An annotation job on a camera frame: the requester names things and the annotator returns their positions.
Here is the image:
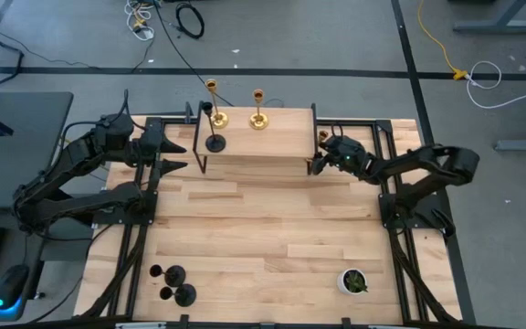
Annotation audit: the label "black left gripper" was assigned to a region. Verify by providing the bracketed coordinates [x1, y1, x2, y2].
[128, 118, 189, 182]

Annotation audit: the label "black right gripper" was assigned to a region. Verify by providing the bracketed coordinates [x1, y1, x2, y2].
[310, 135, 376, 181]

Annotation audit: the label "black candlestick holder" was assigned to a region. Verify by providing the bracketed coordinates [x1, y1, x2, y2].
[159, 282, 197, 308]
[200, 101, 227, 154]
[148, 263, 187, 288]

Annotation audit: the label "wooden shelf riser black legs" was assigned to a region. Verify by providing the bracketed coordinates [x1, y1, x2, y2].
[193, 102, 319, 177]

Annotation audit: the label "small plant in white pot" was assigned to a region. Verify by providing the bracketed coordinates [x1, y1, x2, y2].
[337, 268, 369, 296]

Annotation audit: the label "dark grey desk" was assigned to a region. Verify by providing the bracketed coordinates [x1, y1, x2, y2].
[0, 90, 75, 321]

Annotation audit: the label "grey floor bar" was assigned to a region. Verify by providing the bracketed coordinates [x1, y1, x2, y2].
[494, 139, 526, 154]

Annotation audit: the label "black computer mouse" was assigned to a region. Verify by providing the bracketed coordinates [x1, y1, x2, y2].
[0, 263, 30, 316]

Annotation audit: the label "grey desk leg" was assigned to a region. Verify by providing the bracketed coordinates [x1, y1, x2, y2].
[452, 0, 526, 35]

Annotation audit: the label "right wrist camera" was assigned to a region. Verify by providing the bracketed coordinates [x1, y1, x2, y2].
[331, 134, 365, 162]

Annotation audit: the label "black aluminium table frame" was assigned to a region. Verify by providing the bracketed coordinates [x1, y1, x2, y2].
[106, 113, 463, 326]

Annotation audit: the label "long black floor cable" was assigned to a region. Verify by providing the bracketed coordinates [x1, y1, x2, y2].
[152, 0, 237, 109]

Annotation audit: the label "white cable bundle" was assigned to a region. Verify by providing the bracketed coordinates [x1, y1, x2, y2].
[123, 0, 155, 42]

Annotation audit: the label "coiled black cable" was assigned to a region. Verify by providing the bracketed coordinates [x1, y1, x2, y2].
[174, 2, 205, 40]

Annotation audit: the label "yellow extension cable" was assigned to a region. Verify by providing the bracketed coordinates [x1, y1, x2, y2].
[416, 0, 468, 81]

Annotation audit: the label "white floor cable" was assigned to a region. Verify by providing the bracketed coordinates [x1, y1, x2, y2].
[466, 60, 526, 111]

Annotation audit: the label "black fan cable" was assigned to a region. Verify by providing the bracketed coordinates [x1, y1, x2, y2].
[0, 30, 91, 92]

